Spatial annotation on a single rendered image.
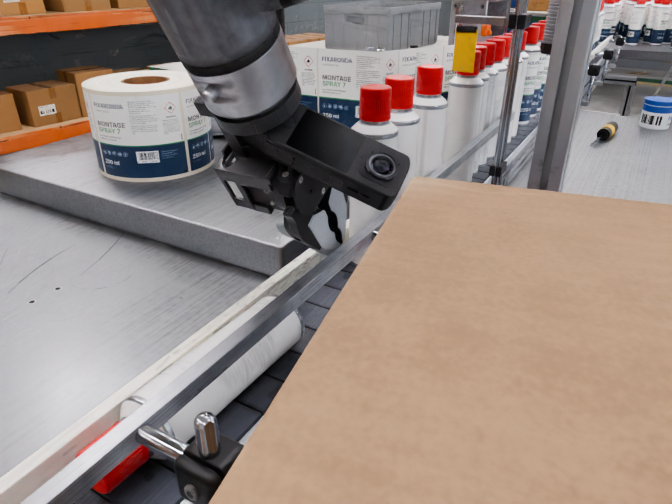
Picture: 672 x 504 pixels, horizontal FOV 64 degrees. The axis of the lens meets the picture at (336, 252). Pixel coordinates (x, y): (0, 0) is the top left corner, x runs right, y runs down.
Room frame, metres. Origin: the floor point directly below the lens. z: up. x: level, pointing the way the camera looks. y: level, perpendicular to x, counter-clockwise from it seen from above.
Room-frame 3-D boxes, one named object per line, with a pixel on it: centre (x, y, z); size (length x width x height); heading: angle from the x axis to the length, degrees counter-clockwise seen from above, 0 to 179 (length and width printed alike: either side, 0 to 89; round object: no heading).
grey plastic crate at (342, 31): (3.20, -0.26, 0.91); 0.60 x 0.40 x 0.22; 145
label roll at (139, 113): (0.94, 0.32, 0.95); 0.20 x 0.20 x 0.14
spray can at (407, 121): (0.63, -0.07, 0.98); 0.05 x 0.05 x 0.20
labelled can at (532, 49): (1.21, -0.41, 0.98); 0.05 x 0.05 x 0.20
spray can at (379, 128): (0.57, -0.04, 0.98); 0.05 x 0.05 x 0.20
